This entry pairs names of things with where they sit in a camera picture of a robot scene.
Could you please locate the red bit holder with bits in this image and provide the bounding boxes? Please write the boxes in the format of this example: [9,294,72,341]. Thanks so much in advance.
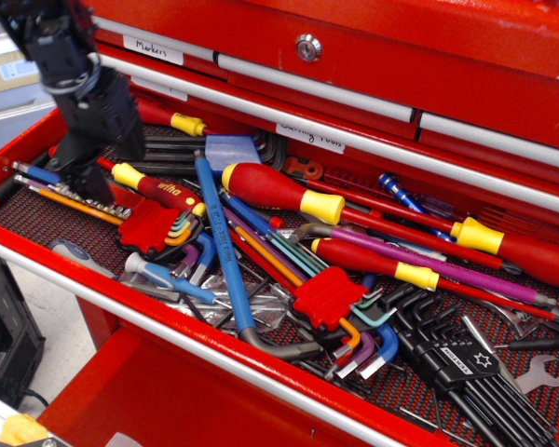
[48,176,148,221]

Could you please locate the colourful hex key set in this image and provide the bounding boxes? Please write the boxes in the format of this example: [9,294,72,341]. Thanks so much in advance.
[14,161,202,262]
[220,190,399,380]

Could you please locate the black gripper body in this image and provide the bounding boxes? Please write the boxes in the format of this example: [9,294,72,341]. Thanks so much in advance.
[44,67,145,175]

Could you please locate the centre colourful hex key set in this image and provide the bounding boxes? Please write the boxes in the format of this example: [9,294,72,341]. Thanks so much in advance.
[220,190,399,380]

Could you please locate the wiha red yellow screwdriver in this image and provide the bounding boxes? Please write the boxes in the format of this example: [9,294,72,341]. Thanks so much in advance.
[97,157,207,217]

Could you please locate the open red drawer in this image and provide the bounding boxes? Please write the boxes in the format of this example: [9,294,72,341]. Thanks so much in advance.
[0,76,559,447]

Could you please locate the black box on floor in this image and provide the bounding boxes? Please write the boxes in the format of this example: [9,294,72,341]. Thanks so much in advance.
[0,258,45,407]

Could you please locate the red yellow screwdriver right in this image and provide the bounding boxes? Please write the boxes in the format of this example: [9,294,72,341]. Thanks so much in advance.
[304,179,559,287]

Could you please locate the red yellow screwdriver back left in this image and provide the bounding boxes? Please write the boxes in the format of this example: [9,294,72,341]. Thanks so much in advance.
[136,97,209,137]

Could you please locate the silver drawer lock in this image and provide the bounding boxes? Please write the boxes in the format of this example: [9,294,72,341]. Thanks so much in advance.
[295,34,322,62]

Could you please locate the purple long hex key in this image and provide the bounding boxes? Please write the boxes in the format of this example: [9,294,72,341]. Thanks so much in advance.
[290,223,557,308]

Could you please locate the small silver flat wrench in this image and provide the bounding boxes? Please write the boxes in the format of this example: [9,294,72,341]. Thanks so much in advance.
[516,354,559,395]

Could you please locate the white handwritten drawer label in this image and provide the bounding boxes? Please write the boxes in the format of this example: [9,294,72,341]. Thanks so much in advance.
[276,123,346,154]

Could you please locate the left colourful hex key set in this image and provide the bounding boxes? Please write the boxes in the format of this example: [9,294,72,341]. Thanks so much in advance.
[14,161,202,262]

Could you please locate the blue metal pen tool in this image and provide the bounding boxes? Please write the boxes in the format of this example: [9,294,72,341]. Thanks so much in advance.
[378,172,455,242]

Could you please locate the red tool chest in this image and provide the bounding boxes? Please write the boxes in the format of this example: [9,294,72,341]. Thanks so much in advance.
[25,0,559,447]

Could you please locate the large red yellow screwdriver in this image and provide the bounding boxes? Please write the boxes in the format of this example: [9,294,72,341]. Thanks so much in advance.
[221,162,503,270]

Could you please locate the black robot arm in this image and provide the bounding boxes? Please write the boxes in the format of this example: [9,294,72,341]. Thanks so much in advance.
[0,1,145,204]

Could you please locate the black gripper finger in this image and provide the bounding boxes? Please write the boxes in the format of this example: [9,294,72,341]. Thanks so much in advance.
[67,164,115,205]

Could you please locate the long blue hex key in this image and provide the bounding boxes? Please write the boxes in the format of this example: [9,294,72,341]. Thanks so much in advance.
[195,150,321,360]

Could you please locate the slim red yellow screwdriver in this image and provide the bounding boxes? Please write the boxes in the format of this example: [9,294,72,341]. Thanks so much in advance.
[311,238,559,323]

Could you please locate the black Tekton torx key set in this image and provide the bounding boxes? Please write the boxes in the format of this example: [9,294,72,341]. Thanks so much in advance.
[379,285,559,446]

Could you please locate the red black mesh drawer liner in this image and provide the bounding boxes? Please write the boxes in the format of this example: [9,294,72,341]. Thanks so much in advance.
[0,102,559,447]

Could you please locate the black red handle tool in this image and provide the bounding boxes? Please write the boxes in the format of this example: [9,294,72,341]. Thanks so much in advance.
[0,150,49,206]

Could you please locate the blue white precision screwdriver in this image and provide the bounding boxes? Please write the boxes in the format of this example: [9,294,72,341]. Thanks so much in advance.
[125,252,231,309]

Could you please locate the red bit rail at back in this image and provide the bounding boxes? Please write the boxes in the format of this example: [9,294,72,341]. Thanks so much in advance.
[282,156,388,196]

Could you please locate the lower red drawer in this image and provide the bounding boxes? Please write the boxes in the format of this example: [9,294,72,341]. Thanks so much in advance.
[39,328,363,446]

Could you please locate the grey blue handle screwdriver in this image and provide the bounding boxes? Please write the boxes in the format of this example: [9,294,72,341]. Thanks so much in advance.
[49,238,117,279]

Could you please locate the blue holder black hex keys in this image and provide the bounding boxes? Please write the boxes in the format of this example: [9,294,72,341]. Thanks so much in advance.
[132,131,288,178]

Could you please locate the white Markers label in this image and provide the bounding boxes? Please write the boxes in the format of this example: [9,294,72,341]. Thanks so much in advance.
[122,34,184,66]

